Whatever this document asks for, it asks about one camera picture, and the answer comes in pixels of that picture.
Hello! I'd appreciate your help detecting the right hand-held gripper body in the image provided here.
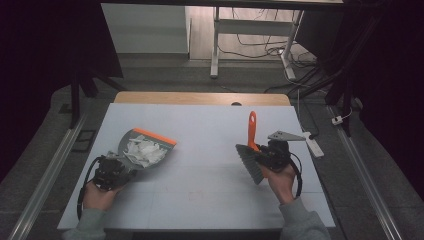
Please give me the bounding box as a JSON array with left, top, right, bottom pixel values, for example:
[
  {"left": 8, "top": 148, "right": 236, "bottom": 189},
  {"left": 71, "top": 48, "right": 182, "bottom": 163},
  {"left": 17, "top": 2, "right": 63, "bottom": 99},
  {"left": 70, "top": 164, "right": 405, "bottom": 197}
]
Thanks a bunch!
[{"left": 260, "top": 130, "right": 308, "bottom": 174}]

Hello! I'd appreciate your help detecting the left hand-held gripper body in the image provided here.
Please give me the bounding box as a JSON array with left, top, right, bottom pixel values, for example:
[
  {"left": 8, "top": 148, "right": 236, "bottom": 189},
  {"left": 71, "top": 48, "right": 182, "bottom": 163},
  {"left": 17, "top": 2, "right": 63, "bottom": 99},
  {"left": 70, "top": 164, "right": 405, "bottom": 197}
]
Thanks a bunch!
[{"left": 92, "top": 151, "right": 135, "bottom": 192}]

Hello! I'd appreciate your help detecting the person's left hand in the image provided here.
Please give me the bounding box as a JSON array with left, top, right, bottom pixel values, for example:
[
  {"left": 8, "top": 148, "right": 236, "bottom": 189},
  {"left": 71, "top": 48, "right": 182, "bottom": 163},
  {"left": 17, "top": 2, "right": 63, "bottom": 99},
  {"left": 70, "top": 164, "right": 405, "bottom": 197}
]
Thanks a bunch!
[{"left": 81, "top": 181, "right": 124, "bottom": 212}]

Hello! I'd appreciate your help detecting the person's right hand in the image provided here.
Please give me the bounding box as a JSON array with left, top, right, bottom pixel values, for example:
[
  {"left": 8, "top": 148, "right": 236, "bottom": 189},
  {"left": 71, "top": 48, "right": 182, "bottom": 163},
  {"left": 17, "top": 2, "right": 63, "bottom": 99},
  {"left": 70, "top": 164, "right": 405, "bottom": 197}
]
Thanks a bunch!
[{"left": 261, "top": 162, "right": 298, "bottom": 206}]

